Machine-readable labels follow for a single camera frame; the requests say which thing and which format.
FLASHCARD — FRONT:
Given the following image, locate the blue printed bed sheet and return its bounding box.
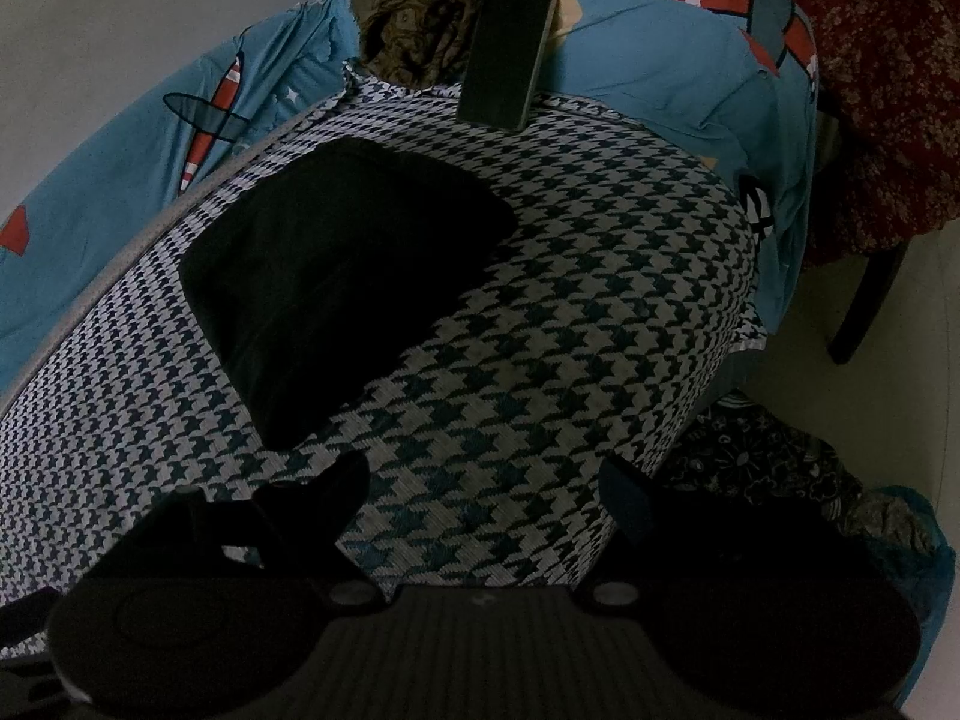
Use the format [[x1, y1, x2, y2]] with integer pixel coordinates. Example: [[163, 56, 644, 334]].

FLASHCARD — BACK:
[[0, 0, 820, 365]]

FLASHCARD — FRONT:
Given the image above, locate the black garment with red print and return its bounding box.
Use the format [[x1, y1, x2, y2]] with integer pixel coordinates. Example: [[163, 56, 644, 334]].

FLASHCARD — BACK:
[[180, 139, 520, 456]]

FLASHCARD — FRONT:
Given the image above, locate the houndstooth blanket with grey edge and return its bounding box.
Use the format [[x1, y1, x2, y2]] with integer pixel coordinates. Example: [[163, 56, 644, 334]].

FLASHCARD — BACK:
[[0, 79, 767, 661]]

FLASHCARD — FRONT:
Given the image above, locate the blue plastic bag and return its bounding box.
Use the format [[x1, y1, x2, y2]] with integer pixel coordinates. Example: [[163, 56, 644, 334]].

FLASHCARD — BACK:
[[847, 484, 960, 661]]

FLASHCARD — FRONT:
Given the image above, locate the red floral cloth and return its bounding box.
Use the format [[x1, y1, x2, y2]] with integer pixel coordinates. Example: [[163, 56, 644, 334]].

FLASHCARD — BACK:
[[745, 0, 960, 269]]

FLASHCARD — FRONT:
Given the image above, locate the black smartphone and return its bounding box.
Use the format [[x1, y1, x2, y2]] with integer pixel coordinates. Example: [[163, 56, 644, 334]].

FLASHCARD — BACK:
[[455, 0, 563, 133]]

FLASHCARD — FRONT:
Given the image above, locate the olive patterned cloth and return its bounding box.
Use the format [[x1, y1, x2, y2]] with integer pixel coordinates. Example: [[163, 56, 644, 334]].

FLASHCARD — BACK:
[[356, 0, 497, 89]]

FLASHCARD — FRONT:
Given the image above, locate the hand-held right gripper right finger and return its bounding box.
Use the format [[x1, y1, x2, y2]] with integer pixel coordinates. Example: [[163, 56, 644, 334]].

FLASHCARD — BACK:
[[581, 457, 863, 611]]

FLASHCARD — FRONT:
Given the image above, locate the black floral cloth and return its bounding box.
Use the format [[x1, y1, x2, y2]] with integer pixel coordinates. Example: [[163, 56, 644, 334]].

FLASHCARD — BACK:
[[660, 403, 871, 541]]

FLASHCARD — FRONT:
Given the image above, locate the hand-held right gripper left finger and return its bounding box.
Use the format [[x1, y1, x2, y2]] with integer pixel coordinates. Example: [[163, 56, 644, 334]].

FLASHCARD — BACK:
[[97, 454, 383, 608]]

